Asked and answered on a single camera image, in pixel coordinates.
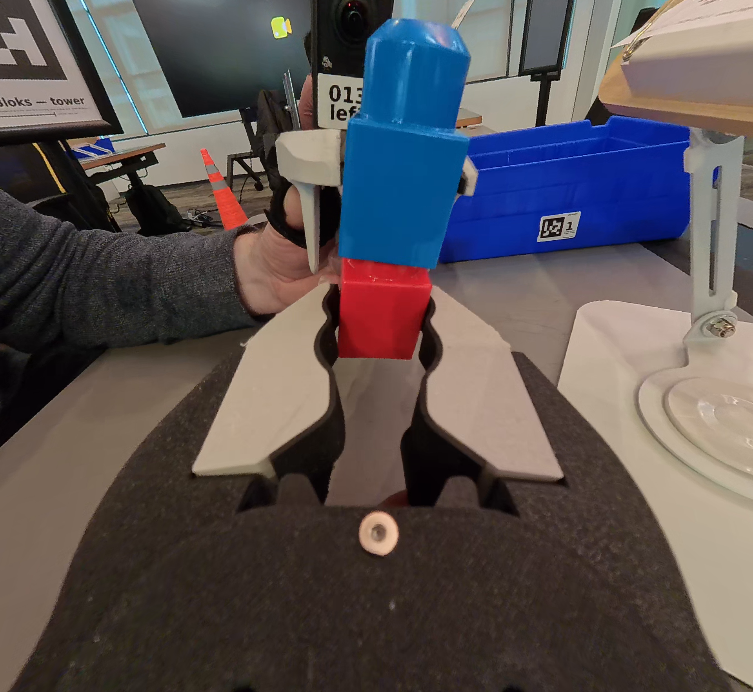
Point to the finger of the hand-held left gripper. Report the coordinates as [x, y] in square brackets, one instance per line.
[309, 154]
[468, 177]

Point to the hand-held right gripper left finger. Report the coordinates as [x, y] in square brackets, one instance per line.
[270, 404]

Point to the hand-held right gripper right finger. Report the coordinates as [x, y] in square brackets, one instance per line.
[485, 404]

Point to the blue building block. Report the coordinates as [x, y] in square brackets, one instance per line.
[400, 186]

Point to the blue tagged plastic bin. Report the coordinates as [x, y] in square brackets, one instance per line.
[588, 186]

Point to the red building block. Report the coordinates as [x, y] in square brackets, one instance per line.
[382, 315]

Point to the person's left forearm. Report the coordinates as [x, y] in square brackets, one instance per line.
[117, 280]

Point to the grey desk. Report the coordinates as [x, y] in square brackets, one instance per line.
[147, 380]

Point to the orange traffic cone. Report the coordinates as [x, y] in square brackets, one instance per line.
[226, 198]

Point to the white standing sign card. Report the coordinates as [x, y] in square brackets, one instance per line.
[465, 13]

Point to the white base board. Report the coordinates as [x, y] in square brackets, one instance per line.
[606, 380]

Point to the black monitor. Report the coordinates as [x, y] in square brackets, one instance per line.
[223, 45]

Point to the black backpack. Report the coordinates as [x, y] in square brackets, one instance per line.
[150, 207]

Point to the dark screen on floor stand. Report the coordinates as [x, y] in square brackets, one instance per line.
[547, 21]

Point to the wooden side table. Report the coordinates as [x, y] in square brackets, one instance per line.
[123, 154]

